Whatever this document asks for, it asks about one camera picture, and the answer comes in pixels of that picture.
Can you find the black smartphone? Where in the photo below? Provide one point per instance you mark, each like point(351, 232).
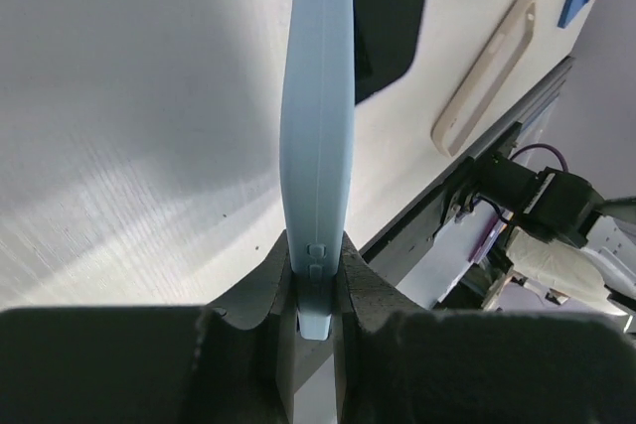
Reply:
point(386, 38)

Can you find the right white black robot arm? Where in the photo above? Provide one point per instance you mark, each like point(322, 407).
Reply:
point(556, 205)

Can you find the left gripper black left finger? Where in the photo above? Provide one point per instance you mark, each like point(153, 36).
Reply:
point(228, 361)

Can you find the clear translucent phone case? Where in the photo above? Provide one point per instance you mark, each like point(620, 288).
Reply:
point(474, 94)

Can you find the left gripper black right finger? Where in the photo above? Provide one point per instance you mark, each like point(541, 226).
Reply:
point(396, 362)

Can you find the light blue phone case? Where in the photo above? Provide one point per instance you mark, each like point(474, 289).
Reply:
point(316, 151)

